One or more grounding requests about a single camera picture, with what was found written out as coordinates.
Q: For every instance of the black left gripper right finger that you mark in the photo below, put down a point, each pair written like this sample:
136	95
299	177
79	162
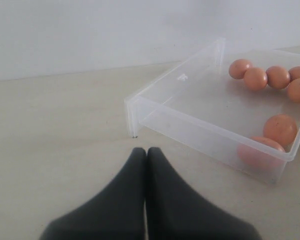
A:
175	211

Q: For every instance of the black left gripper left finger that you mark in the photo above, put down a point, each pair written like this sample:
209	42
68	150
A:
115	213

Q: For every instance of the brown egg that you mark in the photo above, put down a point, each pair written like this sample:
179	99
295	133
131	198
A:
255	79
281	128
294	73
293	91
278	77
257	159
238	68

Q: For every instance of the clear plastic bin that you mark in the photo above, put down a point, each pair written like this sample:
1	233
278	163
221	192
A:
198	104

